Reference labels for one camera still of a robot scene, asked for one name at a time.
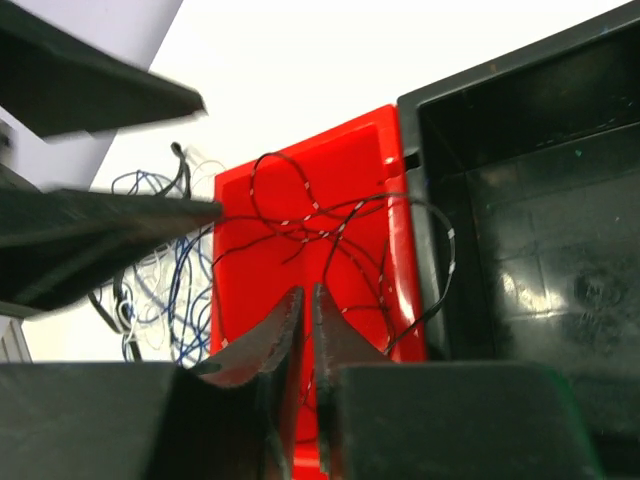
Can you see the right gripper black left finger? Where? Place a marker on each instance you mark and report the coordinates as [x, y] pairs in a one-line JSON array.
[[231, 417]]

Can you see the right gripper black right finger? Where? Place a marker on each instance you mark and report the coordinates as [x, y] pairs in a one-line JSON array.
[[378, 419]]

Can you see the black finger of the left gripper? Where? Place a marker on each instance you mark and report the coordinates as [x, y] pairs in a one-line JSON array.
[[56, 84], [58, 246]]

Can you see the red plastic bin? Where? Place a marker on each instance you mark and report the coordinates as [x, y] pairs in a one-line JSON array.
[[328, 210]]

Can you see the black plastic bin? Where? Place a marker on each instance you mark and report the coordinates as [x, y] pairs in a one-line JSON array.
[[534, 159]]

